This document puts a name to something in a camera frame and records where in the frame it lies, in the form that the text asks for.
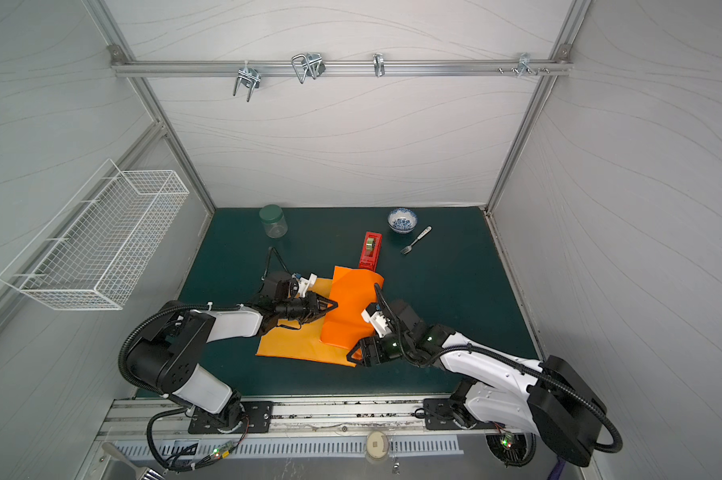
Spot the left metal clamp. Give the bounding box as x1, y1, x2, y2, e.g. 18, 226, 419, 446
232, 64, 261, 102

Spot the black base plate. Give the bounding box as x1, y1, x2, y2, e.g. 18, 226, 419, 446
413, 398, 505, 431
188, 401, 273, 435

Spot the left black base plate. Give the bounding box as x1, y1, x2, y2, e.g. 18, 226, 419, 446
188, 401, 273, 435

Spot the white wire basket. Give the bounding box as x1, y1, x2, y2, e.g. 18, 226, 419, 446
0, 160, 189, 311

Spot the right metal bracket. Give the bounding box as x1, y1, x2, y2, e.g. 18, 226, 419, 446
497, 53, 550, 78

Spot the red tape dispenser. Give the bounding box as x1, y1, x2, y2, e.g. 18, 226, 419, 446
358, 232, 382, 271

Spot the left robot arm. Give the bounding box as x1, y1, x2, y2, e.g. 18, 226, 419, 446
117, 272, 338, 430

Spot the green lid glass jar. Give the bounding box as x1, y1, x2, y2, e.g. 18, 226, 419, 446
258, 204, 288, 239

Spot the middle metal clamp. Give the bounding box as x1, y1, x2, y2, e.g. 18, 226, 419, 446
291, 52, 326, 84

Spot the silver fork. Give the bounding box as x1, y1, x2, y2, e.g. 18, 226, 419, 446
401, 225, 432, 255

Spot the right base cable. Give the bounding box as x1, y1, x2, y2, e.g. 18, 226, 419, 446
485, 428, 537, 468

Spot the base cable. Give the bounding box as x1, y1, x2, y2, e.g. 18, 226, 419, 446
485, 428, 537, 468
146, 407, 251, 473

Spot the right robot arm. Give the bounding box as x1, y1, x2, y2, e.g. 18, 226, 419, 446
347, 299, 624, 467

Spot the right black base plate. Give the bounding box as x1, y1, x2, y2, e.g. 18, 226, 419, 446
413, 398, 505, 431

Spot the orange wrapping paper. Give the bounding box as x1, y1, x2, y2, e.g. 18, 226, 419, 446
256, 266, 384, 367

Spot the small metal hook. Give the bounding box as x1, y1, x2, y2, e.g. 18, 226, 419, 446
372, 53, 385, 78

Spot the left base cable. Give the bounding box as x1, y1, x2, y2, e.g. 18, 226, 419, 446
146, 407, 251, 473

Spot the metal clamp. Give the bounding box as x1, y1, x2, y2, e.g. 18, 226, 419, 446
291, 52, 326, 84
232, 64, 261, 102

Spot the green table mat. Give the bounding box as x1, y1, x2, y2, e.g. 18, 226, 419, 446
178, 207, 536, 396

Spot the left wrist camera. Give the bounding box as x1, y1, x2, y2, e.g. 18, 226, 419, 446
293, 274, 318, 297

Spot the round white puck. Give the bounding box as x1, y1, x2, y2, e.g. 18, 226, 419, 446
365, 430, 391, 464

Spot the aluminium cross rail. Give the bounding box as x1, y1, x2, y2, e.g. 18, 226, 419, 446
111, 57, 574, 78

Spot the blue white ceramic bowl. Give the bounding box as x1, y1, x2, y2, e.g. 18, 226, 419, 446
387, 208, 418, 234

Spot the blue handled tool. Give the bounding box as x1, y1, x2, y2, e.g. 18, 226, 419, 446
547, 458, 567, 480

